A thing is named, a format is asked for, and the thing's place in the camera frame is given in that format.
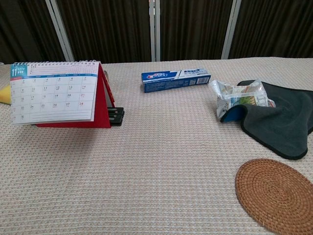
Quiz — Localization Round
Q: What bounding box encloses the crumpled printed snack packet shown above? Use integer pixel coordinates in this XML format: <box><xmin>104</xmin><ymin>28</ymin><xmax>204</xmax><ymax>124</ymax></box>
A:
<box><xmin>208</xmin><ymin>78</ymin><xmax>276</xmax><ymax>118</ymax></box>

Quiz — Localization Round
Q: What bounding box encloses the dark grey cloth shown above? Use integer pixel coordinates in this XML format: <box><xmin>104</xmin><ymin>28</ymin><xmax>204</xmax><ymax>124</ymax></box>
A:
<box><xmin>220</xmin><ymin>80</ymin><xmax>313</xmax><ymax>161</ymax></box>

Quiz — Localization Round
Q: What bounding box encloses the beige woven tablecloth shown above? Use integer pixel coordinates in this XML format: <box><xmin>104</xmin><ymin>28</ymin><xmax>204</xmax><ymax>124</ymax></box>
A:
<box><xmin>0</xmin><ymin>57</ymin><xmax>313</xmax><ymax>235</ymax></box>

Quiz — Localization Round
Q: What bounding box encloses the yellow sponge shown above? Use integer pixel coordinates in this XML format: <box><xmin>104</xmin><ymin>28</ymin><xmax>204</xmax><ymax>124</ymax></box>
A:
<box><xmin>0</xmin><ymin>84</ymin><xmax>12</xmax><ymax>105</ymax></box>

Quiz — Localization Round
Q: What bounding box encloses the round woven rattan coaster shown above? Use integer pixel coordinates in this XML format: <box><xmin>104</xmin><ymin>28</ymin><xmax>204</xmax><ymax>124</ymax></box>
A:
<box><xmin>235</xmin><ymin>158</ymin><xmax>313</xmax><ymax>229</ymax></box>

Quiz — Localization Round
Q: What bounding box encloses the blue toothpaste box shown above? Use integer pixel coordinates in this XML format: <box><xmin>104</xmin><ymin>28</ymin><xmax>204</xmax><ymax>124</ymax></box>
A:
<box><xmin>141</xmin><ymin>68</ymin><xmax>211</xmax><ymax>94</ymax></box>

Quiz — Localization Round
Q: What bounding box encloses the black clip block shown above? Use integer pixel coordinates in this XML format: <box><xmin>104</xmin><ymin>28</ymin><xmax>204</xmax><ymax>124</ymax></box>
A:
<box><xmin>107</xmin><ymin>107</ymin><xmax>125</xmax><ymax>127</ymax></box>

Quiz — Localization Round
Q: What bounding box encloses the white screen frame post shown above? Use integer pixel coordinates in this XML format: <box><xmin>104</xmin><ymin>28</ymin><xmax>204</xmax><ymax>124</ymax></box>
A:
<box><xmin>45</xmin><ymin>0</ymin><xmax>75</xmax><ymax>62</ymax></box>
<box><xmin>148</xmin><ymin>0</ymin><xmax>161</xmax><ymax>62</ymax></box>
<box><xmin>221</xmin><ymin>0</ymin><xmax>243</xmax><ymax>60</ymax></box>

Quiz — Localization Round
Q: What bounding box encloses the white desk calendar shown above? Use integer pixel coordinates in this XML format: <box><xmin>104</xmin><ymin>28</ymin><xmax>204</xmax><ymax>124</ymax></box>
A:
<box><xmin>9</xmin><ymin>59</ymin><xmax>112</xmax><ymax>129</ymax></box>

